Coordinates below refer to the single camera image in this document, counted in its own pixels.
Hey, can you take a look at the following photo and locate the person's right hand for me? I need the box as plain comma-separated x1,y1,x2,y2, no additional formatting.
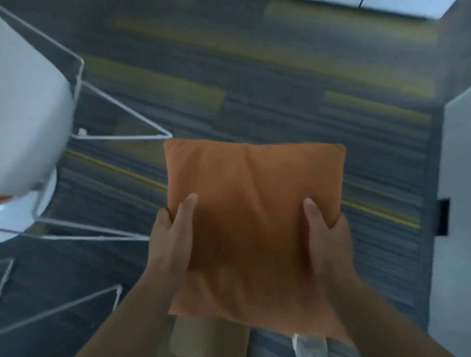
302,198,356,282

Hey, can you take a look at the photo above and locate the person's left hand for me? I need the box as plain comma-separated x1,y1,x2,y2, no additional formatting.
148,194,199,282

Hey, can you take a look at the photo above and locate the orange square cushion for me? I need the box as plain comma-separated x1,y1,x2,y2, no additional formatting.
163,139,354,347

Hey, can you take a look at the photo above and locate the person's right forearm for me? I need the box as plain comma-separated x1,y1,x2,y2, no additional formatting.
317,269,457,357

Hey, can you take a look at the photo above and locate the person's left forearm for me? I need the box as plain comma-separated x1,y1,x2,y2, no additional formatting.
75,268,190,357

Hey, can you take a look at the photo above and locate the person's beige trouser leg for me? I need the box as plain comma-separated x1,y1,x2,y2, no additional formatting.
169,314,251,357

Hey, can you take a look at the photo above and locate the person's white shoe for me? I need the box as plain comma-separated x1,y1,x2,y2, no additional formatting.
292,333,329,357

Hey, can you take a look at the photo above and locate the white cabinet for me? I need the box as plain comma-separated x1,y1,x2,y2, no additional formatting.
428,86,471,357

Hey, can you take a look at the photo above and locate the white round base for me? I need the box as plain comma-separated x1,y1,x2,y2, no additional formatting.
0,170,58,243

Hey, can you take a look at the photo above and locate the white desk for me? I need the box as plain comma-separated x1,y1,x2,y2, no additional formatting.
324,0,456,21

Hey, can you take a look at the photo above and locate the white wire chair frame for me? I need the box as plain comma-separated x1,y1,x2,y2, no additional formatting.
0,257,124,334

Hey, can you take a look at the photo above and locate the white chair with wire frame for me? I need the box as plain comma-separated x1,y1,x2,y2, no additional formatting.
0,5,173,242

